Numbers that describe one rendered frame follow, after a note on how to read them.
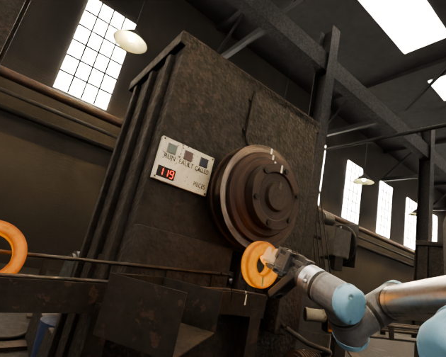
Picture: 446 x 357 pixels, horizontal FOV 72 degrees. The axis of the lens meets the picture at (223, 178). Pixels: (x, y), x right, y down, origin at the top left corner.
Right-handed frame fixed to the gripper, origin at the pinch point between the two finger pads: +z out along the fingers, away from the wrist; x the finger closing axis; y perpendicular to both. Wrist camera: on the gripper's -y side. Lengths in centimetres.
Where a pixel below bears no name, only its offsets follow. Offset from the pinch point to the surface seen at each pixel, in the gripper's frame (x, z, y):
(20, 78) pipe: 125, 598, 69
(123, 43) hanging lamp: -2, 551, 205
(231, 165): 8.7, 27.5, 27.9
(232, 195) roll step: 6.1, 22.4, 16.7
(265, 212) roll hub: -7.7, 16.0, 14.9
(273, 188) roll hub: -8.3, 17.1, 25.5
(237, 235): -1.9, 20.0, 2.2
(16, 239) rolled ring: 71, 21, -18
